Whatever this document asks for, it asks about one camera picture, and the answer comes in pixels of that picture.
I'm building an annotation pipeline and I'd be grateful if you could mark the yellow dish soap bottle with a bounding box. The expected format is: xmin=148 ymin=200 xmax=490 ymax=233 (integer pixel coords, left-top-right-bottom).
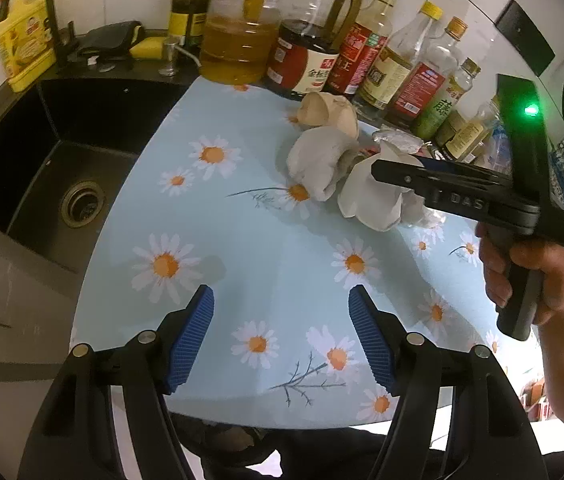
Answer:
xmin=0 ymin=0 xmax=57 ymax=93

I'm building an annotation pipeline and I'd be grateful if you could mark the yellow sponge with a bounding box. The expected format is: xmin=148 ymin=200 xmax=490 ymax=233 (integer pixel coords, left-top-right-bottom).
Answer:
xmin=129 ymin=35 xmax=170 ymax=59

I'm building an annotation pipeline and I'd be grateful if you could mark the small tan label bottle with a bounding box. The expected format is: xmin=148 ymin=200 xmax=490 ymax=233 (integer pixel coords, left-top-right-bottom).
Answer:
xmin=434 ymin=57 xmax=483 ymax=161

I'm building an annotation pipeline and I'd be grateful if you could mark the small white crumpled paper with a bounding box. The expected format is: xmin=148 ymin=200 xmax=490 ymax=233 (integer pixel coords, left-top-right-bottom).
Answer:
xmin=399 ymin=192 xmax=445 ymax=231

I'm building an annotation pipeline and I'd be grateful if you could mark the silver foil wrapper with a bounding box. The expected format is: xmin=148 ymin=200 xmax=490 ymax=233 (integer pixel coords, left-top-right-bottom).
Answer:
xmin=372 ymin=129 xmax=425 ymax=156

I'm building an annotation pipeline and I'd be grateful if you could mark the yellow cap clear bottle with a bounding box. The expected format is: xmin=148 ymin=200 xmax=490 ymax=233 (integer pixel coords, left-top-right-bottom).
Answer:
xmin=387 ymin=1 xmax=445 ymax=128

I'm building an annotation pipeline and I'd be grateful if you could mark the metal soap dispenser pump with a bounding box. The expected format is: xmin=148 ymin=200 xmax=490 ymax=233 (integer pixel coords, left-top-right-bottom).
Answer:
xmin=158 ymin=35 xmax=205 ymax=77

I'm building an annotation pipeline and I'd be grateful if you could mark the gold cap tan label bottle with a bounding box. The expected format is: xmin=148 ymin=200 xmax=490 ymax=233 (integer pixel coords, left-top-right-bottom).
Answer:
xmin=354 ymin=0 xmax=407 ymax=111

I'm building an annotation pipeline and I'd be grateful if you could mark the green label bottle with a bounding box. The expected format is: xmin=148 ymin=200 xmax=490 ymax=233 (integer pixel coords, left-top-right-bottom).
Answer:
xmin=412 ymin=16 xmax=470 ymax=141

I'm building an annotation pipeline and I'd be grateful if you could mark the black faucet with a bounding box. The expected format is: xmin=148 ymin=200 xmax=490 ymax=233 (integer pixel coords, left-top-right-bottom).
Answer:
xmin=0 ymin=0 xmax=80 ymax=68

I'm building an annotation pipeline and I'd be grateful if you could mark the glass jar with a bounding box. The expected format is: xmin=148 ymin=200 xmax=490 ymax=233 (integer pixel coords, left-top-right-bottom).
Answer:
xmin=472 ymin=100 xmax=505 ymax=166

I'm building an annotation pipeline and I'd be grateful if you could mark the person's right hand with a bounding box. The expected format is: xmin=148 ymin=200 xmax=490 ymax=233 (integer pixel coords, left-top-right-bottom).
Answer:
xmin=477 ymin=222 xmax=564 ymax=326

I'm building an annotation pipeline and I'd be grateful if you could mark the black wall outlet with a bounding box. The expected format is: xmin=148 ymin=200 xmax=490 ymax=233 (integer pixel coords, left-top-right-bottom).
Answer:
xmin=494 ymin=0 xmax=558 ymax=78

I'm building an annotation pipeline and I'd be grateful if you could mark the daisy print tablecloth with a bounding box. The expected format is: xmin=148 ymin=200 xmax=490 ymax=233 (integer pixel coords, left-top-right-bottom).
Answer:
xmin=69 ymin=77 xmax=550 ymax=431

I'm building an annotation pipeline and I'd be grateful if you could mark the red label bottle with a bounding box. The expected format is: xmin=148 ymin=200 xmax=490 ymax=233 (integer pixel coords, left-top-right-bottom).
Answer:
xmin=334 ymin=20 xmax=387 ymax=98

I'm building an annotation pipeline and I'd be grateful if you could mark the black kitchen sink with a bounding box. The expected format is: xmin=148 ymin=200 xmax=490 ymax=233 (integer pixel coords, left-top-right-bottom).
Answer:
xmin=0 ymin=77 xmax=193 ymax=261

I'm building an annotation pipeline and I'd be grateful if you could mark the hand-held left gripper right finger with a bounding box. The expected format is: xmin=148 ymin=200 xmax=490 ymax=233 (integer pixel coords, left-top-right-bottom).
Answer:
xmin=348 ymin=284 xmax=550 ymax=480

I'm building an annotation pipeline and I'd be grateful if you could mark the clear plastic bag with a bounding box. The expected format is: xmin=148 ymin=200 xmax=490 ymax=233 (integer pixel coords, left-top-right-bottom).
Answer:
xmin=487 ymin=130 xmax=513 ymax=171

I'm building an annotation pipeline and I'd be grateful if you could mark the white crumpled paper lump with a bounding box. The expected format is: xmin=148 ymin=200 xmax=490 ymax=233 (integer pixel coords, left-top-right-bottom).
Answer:
xmin=286 ymin=127 xmax=363 ymax=202

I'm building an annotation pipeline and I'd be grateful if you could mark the beige crumpled paper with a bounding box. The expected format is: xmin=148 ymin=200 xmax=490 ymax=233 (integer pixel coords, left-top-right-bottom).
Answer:
xmin=298 ymin=91 xmax=360 ymax=138

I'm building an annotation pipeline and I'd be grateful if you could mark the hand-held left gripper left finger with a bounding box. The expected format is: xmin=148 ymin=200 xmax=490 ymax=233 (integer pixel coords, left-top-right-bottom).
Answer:
xmin=16 ymin=284 xmax=215 ymax=480

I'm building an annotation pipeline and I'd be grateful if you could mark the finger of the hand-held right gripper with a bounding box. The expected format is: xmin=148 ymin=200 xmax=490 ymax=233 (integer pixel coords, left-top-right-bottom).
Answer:
xmin=414 ymin=155 xmax=509 ymax=177
xmin=371 ymin=158 xmax=513 ymax=196

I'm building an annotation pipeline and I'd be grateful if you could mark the dark bottle yellow label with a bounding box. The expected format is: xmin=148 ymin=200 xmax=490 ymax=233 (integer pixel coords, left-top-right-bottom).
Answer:
xmin=168 ymin=0 xmax=217 ymax=51

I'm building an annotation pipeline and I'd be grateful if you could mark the white paper sheet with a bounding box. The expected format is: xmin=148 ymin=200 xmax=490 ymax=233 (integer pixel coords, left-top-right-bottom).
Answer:
xmin=337 ymin=152 xmax=405 ymax=233

